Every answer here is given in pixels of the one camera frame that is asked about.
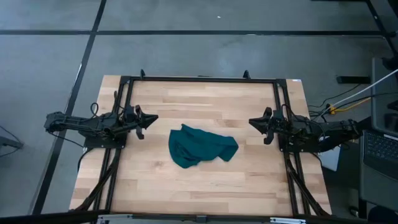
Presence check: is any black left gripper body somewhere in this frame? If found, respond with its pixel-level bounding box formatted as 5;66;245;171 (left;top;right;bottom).
123;105;159;132

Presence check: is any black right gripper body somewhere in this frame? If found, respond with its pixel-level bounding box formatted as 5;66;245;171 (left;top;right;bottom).
248;107;286;135

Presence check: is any teal microfiber towel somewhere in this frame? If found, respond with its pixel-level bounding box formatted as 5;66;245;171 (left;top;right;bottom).
168;123;239;169

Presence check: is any white box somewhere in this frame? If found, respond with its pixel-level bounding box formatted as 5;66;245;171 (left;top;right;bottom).
318;144;342;172

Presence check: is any short black floor bar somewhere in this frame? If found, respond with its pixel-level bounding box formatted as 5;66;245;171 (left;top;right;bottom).
336;75;371;85

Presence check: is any laptop keyboard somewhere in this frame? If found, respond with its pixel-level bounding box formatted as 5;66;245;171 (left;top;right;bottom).
362;129;398;182

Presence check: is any grey desk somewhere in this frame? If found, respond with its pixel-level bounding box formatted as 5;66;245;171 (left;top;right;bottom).
359;57;398;213

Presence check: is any grey chair leg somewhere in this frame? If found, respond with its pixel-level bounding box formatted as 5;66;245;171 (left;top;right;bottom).
0;126;25;158

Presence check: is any black crossbeam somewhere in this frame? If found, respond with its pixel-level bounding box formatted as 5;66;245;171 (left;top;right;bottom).
0;210;398;224

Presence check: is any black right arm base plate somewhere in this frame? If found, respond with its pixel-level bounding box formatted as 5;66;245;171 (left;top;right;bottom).
279;136;321;154

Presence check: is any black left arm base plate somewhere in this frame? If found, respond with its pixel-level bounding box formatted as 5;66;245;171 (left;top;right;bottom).
83;135;127;149

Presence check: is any black metal table frame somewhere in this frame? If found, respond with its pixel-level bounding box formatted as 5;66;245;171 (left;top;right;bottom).
70;68;332;218

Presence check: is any thin black floor cable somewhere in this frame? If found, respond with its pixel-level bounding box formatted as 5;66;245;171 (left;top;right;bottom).
307;83;361;108

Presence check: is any yellow cable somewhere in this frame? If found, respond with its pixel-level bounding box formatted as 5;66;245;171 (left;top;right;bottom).
328;96;373;114

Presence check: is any silver metal bracket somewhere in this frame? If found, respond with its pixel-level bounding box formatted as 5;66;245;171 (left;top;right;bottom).
269;217;307;224

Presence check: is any white cable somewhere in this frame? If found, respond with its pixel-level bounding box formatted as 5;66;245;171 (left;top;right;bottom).
313;68;398;121

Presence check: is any thick black desk cable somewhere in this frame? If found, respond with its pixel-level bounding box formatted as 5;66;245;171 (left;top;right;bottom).
323;91;398;108

